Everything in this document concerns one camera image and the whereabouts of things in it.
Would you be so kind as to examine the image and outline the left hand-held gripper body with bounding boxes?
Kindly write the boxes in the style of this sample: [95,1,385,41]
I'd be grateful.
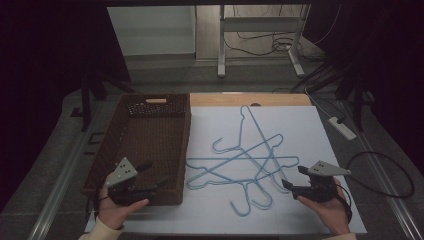
[105,157,158,206]

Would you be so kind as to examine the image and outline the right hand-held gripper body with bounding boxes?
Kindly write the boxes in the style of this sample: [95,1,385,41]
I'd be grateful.
[292,160,353,204]

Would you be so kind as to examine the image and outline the brown woven basket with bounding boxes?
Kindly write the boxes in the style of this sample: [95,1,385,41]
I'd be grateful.
[80,93,193,207]

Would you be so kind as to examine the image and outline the blue wire hanger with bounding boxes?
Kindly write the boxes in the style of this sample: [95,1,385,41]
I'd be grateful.
[185,155,300,218]
[211,104,292,195]
[186,133,285,211]

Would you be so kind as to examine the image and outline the person's right hand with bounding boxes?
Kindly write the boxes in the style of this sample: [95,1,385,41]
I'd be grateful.
[296,176,352,236]

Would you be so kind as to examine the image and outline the person's left hand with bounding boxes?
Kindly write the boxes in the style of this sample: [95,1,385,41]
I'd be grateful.
[97,171,151,231]

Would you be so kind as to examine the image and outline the white table mat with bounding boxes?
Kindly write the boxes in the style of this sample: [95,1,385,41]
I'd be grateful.
[84,105,368,235]

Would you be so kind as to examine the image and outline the white power strip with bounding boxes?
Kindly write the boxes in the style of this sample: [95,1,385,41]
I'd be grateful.
[327,116,358,141]

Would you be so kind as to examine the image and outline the black stand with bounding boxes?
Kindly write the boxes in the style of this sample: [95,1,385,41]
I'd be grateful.
[334,64,376,133]
[70,64,136,133]

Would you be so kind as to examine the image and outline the white panel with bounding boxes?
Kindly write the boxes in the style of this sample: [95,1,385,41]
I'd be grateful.
[106,5,197,58]

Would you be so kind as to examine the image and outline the right hand-held gripper black cable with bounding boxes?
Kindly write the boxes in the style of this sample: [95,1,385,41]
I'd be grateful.
[334,183,353,224]

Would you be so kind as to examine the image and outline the white power strip cable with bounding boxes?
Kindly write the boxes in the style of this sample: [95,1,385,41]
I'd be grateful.
[303,87,335,121]

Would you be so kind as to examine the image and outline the black looped cable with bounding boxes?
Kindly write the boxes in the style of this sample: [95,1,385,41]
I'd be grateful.
[345,151,416,200]

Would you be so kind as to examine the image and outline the black floor cables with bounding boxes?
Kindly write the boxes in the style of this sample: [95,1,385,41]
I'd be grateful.
[222,4,343,63]

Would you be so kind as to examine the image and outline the white desk frame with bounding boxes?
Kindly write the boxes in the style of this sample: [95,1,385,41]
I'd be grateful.
[216,4,313,79]

